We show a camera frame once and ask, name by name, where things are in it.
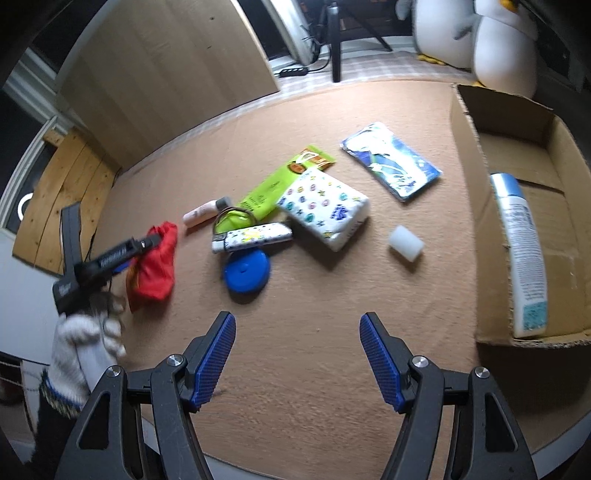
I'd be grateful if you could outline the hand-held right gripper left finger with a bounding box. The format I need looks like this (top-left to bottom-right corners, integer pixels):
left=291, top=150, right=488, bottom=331
left=55, top=311, right=237, bottom=480

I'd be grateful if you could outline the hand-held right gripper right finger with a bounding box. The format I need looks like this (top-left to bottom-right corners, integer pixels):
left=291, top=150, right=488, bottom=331
left=359, top=311, right=539, bottom=480

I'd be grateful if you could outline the red snack packet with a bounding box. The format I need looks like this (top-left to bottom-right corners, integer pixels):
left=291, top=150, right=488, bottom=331
left=126, top=222, right=179, bottom=313

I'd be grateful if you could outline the small pink bottle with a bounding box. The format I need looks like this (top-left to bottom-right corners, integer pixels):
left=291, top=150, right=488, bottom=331
left=183, top=197, right=232, bottom=228

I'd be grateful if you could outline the round blue tape measure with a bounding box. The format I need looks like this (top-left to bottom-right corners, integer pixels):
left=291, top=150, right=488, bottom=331
left=223, top=248, right=273, bottom=294

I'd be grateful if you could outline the metal key ring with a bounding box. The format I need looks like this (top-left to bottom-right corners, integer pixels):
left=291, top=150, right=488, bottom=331
left=212, top=207, right=256, bottom=237

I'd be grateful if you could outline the patterned white lighter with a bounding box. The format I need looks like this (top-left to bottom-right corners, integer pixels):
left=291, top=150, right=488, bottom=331
left=211, top=222, right=293, bottom=254

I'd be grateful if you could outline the small white cylinder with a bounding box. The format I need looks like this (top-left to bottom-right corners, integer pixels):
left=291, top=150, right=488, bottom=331
left=388, top=224, right=426, bottom=260

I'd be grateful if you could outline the green tube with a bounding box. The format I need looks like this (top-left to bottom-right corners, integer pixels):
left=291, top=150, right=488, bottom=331
left=213, top=144, right=337, bottom=234

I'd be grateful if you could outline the patterned tissue pack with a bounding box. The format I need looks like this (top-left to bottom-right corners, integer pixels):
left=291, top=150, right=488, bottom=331
left=275, top=167, right=371, bottom=253

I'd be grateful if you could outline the blue illustrated packet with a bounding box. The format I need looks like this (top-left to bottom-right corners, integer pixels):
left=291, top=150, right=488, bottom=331
left=340, top=121, right=443, bottom=204

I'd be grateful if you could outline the cardboard box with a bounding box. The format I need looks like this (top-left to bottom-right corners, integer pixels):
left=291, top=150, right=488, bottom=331
left=450, top=83, right=591, bottom=349

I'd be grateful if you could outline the person's left hand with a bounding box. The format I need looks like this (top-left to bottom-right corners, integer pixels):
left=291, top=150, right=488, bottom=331
left=39, top=295, right=127, bottom=418

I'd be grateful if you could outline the pine plank panel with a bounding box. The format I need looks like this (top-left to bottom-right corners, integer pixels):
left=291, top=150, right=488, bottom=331
left=11, top=127, right=122, bottom=277

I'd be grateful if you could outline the light wooden board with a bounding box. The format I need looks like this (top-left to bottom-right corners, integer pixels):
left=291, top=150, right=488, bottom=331
left=55, top=0, right=281, bottom=169

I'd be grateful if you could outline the white spray bottle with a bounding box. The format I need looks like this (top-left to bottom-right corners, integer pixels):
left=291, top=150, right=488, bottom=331
left=489, top=172, right=551, bottom=340

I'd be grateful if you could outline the black tripod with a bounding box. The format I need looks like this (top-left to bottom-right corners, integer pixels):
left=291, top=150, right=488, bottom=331
left=302, top=0, right=393, bottom=84

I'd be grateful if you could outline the checkered cloth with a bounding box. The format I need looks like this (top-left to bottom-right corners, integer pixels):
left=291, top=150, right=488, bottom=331
left=277, top=46, right=476, bottom=100

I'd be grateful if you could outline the small penguin plush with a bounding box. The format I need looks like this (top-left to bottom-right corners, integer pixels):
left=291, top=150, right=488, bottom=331
left=455, top=0, right=541, bottom=99

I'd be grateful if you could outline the large penguin plush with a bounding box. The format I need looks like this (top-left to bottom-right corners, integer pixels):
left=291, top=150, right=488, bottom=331
left=396, top=0, right=481, bottom=70

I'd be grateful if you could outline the black cable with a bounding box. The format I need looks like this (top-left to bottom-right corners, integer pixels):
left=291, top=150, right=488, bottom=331
left=300, top=28, right=333, bottom=75

